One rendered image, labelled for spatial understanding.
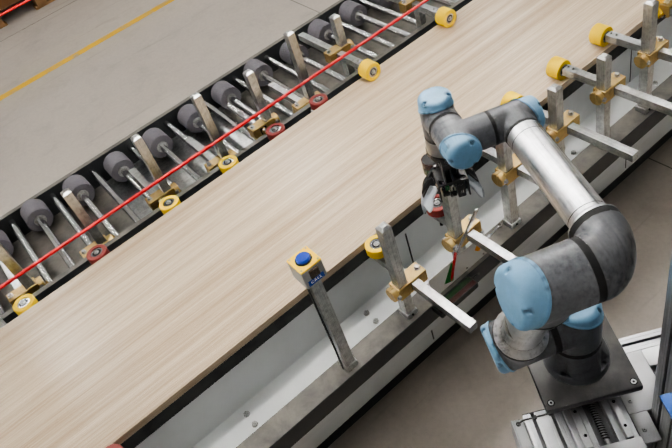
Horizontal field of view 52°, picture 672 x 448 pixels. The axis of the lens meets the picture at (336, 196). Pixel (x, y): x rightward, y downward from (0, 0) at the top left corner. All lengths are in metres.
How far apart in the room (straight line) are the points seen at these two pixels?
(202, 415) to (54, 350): 0.54
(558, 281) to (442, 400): 1.83
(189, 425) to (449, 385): 1.14
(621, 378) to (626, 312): 1.39
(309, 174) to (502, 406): 1.18
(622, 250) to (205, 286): 1.51
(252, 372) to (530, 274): 1.34
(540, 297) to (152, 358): 1.42
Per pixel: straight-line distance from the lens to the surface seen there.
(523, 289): 1.14
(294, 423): 2.19
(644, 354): 1.90
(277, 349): 2.31
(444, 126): 1.43
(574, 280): 1.15
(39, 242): 3.25
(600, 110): 2.64
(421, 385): 2.97
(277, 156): 2.70
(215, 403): 2.31
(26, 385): 2.47
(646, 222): 3.45
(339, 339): 2.10
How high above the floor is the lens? 2.55
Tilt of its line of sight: 42 degrees down
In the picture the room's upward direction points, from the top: 19 degrees counter-clockwise
